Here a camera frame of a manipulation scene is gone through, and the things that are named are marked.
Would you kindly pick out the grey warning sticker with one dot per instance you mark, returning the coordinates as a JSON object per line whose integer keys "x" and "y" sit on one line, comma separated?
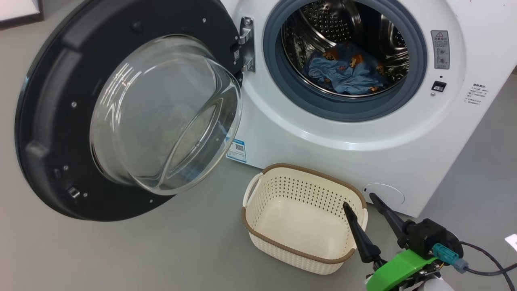
{"x": 440, "y": 49}

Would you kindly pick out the cream perforated basket brown rim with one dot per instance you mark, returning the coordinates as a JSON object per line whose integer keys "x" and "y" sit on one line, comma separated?
{"x": 299, "y": 226}

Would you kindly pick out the silver metal door hinge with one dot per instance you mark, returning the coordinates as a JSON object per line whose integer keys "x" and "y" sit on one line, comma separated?
{"x": 247, "y": 40}

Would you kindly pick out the grey rubber door gasket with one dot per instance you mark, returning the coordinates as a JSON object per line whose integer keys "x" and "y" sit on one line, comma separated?
{"x": 363, "y": 107}

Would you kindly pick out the round white filter cover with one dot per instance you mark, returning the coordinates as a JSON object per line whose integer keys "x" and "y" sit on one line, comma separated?
{"x": 387, "y": 194}

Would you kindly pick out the black door latch socket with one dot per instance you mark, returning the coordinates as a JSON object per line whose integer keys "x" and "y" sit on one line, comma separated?
{"x": 439, "y": 86}

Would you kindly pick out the blue energy label sticker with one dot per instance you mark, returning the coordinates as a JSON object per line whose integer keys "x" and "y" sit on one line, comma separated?
{"x": 236, "y": 150}

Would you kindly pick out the white front-load washing machine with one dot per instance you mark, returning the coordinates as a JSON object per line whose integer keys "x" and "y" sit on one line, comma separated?
{"x": 343, "y": 149}

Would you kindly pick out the round black glass washer door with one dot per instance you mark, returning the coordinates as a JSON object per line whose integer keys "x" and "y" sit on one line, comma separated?
{"x": 52, "y": 121}

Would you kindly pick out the perforated steel drum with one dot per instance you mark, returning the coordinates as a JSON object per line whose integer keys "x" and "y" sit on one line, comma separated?
{"x": 335, "y": 24}

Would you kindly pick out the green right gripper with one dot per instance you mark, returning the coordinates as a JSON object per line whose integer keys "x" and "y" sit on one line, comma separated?
{"x": 398, "y": 268}

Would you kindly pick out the white panel dark frame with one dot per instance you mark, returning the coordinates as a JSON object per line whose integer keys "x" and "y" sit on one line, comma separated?
{"x": 18, "y": 8}

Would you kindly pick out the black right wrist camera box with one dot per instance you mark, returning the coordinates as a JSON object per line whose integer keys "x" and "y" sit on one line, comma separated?
{"x": 428, "y": 236}

